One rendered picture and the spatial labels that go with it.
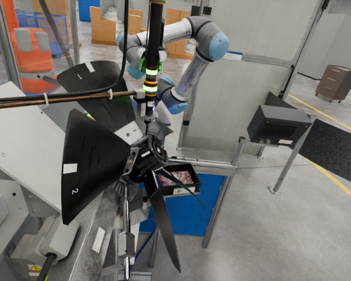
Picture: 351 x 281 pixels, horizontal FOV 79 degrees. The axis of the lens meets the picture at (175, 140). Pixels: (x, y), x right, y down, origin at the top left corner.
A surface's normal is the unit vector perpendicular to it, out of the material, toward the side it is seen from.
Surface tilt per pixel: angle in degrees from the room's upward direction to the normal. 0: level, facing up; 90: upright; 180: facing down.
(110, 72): 42
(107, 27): 90
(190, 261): 0
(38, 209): 90
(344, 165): 90
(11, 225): 0
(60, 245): 50
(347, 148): 90
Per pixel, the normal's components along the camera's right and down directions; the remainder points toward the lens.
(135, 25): 0.29, 0.54
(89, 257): 0.85, -0.46
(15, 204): 0.14, -0.84
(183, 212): 0.02, 0.53
